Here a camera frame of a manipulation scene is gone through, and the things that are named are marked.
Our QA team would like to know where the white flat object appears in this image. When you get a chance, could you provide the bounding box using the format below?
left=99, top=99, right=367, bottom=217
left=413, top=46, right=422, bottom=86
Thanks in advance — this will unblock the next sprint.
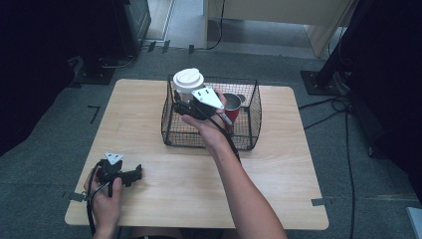
left=405, top=206, right=422, bottom=239

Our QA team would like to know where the person's left hand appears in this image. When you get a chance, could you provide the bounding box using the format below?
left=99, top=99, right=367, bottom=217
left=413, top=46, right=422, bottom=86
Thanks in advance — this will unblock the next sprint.
left=83, top=168, right=123, bottom=234

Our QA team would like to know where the hand-held gripper black cable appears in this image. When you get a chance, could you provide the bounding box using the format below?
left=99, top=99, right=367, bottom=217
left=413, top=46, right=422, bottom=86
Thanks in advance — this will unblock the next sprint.
left=86, top=161, right=111, bottom=237
left=198, top=105, right=242, bottom=164

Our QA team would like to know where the black angled floor tape mark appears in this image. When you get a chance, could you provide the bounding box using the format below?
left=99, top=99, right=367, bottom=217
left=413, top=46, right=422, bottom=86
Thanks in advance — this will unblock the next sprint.
left=87, top=105, right=102, bottom=124

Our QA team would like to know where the white paper cup with lid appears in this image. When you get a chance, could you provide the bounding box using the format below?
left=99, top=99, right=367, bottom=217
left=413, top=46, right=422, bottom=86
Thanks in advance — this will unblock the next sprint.
left=172, top=68, right=205, bottom=104

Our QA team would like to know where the black cabinet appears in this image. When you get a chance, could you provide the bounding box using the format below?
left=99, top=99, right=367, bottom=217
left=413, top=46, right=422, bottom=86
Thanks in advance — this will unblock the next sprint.
left=110, top=0, right=152, bottom=58

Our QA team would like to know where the right hand-held gripper black cable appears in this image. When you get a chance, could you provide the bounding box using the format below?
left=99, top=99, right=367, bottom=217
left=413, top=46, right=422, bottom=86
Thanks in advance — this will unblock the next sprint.
left=198, top=105, right=242, bottom=164

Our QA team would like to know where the black stand base plate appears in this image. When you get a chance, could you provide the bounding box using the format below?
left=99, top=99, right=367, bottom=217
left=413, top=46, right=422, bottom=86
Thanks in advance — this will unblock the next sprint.
left=70, top=55, right=116, bottom=86

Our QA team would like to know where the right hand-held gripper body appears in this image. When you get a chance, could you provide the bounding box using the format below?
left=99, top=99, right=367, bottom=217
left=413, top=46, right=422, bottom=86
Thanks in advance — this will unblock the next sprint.
left=172, top=86, right=225, bottom=121

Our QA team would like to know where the light wooden cabinet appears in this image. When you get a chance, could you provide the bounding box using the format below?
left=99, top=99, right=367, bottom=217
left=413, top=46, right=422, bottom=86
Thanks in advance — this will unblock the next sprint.
left=202, top=0, right=356, bottom=60

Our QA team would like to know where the black wire basket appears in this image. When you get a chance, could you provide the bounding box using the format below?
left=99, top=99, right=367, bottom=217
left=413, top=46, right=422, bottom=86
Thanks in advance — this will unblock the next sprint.
left=160, top=75, right=263, bottom=151

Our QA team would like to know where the grey tape strip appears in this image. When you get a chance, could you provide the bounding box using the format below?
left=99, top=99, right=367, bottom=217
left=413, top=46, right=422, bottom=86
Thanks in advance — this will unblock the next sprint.
left=68, top=191, right=86, bottom=203
left=311, top=197, right=333, bottom=207

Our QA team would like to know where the long black floor cable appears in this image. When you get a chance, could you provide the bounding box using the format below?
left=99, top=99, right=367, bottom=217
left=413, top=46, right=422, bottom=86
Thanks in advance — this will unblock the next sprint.
left=343, top=109, right=356, bottom=239

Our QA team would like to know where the left hand-held gripper black cable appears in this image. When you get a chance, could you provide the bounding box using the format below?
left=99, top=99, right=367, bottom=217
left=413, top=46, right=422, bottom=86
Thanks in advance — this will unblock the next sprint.
left=86, top=161, right=111, bottom=237

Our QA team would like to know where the looped black floor cable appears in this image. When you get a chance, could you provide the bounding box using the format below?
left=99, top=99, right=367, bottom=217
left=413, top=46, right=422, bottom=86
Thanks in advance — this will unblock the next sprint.
left=298, top=94, right=353, bottom=131

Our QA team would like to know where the black metal stand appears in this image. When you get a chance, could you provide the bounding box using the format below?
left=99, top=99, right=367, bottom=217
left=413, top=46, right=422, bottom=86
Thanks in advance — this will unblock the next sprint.
left=300, top=0, right=367, bottom=98

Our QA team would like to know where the black curtain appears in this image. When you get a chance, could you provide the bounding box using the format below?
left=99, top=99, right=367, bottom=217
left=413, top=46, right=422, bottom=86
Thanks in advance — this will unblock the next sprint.
left=337, top=0, right=422, bottom=203
left=0, top=0, right=128, bottom=157

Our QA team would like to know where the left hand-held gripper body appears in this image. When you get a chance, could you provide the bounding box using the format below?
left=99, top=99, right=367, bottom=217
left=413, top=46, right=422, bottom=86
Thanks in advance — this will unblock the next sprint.
left=96, top=151, right=125, bottom=197

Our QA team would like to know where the person's right hand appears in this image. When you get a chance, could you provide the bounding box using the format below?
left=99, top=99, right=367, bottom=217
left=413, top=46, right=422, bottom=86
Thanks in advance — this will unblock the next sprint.
left=181, top=89, right=234, bottom=155

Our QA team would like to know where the red cup with metal inside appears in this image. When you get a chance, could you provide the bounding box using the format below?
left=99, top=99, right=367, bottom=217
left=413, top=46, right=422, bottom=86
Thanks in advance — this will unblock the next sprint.
left=221, top=93, right=247, bottom=132

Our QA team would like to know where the thin black hanging cable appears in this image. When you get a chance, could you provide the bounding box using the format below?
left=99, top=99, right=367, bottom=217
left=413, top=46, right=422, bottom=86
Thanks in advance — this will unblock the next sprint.
left=204, top=0, right=227, bottom=52

